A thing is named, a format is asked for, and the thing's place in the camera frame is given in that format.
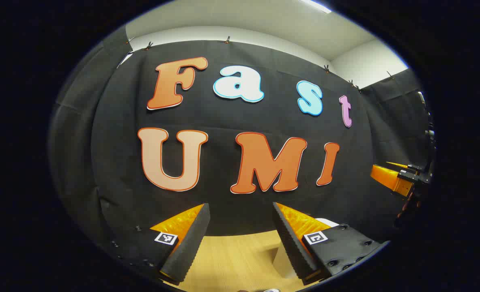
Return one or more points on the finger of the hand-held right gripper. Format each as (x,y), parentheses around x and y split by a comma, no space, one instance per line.
(386,176)
(400,165)

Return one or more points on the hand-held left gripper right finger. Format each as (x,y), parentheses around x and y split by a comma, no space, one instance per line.
(290,243)

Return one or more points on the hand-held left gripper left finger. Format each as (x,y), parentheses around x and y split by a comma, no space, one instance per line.
(193,239)

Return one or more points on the white desktop garbage bin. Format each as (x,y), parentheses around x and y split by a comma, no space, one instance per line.
(282,263)

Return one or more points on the black backdrop cloth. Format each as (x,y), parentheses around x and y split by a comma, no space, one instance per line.
(223,117)

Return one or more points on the row of black cloth clips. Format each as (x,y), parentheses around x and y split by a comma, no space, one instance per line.
(227,39)

